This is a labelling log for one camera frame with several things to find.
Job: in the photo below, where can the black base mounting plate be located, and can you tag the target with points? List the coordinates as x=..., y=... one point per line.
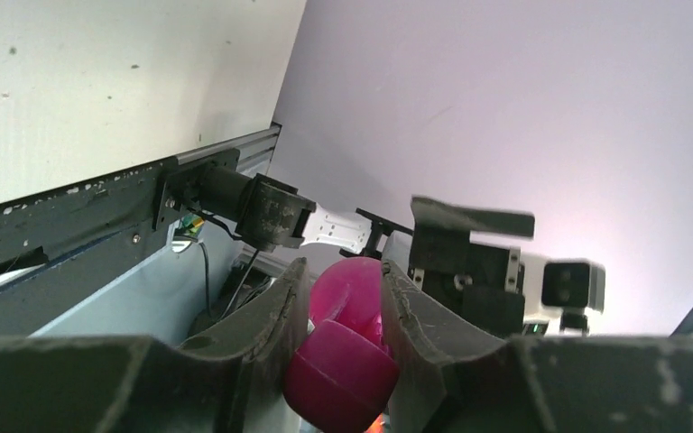
x=68, y=243

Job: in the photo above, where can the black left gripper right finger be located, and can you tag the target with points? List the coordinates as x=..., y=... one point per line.
x=455, y=377

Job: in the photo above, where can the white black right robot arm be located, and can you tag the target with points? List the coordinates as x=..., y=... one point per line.
x=269, y=214

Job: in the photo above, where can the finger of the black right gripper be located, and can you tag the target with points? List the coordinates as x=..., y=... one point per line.
x=430, y=212

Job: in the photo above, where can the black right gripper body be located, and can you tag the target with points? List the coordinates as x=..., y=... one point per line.
x=478, y=282

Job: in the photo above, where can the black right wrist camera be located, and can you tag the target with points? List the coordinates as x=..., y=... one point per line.
x=561, y=296

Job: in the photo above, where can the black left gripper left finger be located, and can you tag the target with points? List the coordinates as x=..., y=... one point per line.
x=227, y=378

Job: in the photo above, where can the magenta plastic scoop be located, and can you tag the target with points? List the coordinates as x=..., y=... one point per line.
x=342, y=376

